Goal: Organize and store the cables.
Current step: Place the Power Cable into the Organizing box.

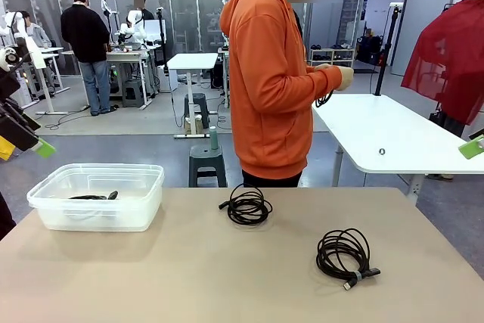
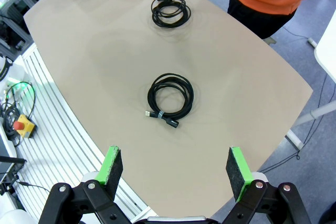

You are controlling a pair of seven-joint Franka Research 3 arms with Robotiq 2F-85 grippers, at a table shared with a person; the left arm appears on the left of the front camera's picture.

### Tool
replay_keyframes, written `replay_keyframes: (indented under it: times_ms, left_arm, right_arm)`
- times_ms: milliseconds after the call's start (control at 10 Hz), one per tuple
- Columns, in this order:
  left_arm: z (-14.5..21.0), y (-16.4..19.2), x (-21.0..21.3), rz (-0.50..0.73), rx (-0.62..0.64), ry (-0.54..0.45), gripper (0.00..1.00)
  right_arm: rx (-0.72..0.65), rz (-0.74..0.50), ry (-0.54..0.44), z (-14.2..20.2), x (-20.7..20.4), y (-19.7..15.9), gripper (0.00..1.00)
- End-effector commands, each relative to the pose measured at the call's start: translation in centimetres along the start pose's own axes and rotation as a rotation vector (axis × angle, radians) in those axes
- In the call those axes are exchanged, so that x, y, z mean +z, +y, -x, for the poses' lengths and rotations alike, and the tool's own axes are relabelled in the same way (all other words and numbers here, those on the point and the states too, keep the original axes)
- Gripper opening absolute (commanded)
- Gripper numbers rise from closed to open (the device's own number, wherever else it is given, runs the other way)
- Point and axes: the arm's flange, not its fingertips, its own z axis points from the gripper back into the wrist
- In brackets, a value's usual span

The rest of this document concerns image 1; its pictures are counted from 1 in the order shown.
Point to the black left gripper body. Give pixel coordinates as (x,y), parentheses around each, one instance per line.
(8,84)

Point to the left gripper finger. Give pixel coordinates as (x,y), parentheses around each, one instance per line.
(22,135)
(22,115)

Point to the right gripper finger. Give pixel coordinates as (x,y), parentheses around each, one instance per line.
(478,136)
(470,148)

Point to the person's right forearm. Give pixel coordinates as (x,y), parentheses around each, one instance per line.
(302,82)

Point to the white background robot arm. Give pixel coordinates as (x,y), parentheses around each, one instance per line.
(132,16)

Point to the person's right hand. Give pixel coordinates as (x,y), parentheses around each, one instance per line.
(345,79)

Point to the person's left hand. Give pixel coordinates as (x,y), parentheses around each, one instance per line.
(323,67)

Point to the yellow object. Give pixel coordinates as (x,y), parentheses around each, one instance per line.
(5,151)

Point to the white standing desk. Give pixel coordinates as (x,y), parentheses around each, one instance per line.
(53,49)

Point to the seated person in grey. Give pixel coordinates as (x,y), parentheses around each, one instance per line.
(36,33)

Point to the mannequin with red cape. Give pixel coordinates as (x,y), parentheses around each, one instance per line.
(453,54)

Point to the bystander in dark clothes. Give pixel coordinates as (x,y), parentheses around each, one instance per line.
(4,221)

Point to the man in black sweater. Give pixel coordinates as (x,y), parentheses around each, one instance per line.
(83,31)

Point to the white side desk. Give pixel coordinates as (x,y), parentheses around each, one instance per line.
(378,122)

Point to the cluttered work desk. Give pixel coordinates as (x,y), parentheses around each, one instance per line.
(125,54)

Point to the black equipment cases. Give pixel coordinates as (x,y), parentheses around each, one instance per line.
(368,50)

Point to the clear plastic storage box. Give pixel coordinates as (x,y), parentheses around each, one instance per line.
(143,205)

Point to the black tripod stand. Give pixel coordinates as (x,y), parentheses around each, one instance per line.
(396,8)

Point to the white shoe rack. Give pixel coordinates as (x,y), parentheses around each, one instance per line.
(332,59)

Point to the small white desk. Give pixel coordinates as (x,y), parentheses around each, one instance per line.
(193,60)

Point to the dark green plastic stool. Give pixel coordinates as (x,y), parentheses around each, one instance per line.
(206,153)

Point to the grey-green tumbler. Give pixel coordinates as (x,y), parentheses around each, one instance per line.
(215,137)

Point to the person in orange hoodie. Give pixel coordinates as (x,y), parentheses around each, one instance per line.
(264,111)

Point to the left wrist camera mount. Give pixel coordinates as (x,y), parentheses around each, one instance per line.
(8,58)

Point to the black camera tripod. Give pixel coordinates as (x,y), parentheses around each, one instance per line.
(162,43)

